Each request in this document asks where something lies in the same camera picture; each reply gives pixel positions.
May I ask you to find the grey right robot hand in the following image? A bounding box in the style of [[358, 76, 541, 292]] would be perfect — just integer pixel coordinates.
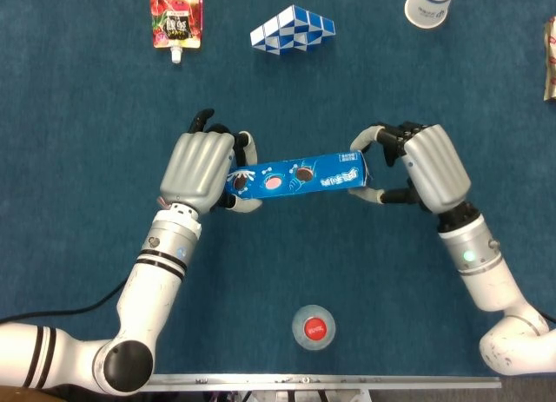
[[347, 121, 473, 214]]

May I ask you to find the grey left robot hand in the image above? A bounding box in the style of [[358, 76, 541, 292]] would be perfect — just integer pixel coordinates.
[[158, 108, 264, 215]]

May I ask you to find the blue cookie box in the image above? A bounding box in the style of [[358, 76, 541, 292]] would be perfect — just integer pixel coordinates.
[[225, 150, 374, 201]]

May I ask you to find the red cap bottle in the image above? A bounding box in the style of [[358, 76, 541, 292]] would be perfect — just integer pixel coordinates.
[[291, 304, 337, 352]]

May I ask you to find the red fruit drink pouch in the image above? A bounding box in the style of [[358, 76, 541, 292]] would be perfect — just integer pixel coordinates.
[[149, 0, 204, 64]]

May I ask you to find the crumpled tan food wrapper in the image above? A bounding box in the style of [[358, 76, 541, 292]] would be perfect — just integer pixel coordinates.
[[542, 17, 556, 102]]

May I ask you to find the white paper cup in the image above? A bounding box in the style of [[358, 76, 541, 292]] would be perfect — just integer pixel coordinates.
[[403, 0, 459, 30]]

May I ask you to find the blue white snake cube puzzle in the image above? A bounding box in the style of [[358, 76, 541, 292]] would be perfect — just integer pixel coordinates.
[[249, 4, 336, 56]]

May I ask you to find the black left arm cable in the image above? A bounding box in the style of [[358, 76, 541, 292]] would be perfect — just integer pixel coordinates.
[[0, 279, 129, 326]]

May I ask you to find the aluminium frame rail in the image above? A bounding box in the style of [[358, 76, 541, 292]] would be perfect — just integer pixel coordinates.
[[141, 373, 503, 393]]

